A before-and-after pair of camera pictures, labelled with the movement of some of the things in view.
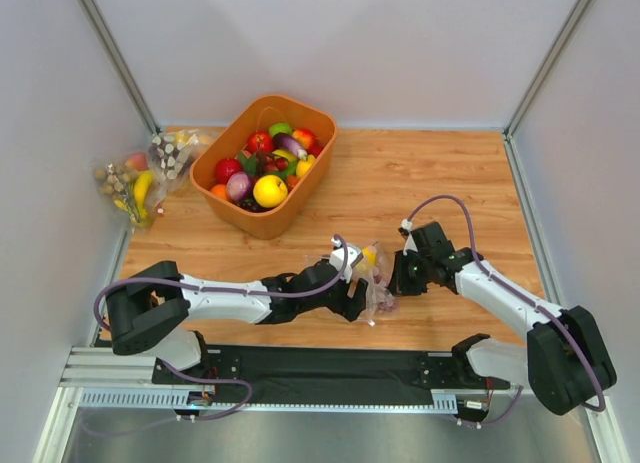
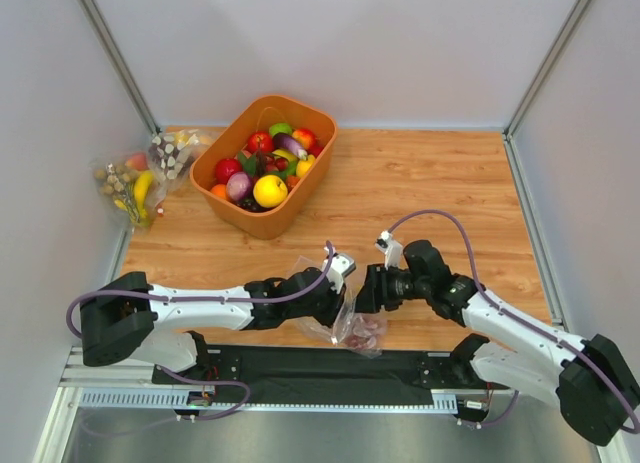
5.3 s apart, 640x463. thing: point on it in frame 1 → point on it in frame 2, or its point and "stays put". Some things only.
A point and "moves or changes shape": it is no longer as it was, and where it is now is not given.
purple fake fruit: [239, 186] stays put
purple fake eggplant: [288, 144] stays put
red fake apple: [224, 168] stays put
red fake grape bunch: [383, 297] moves or changes shape
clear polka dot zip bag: [374, 269] moves or changes shape
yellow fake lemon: [269, 191] stays put
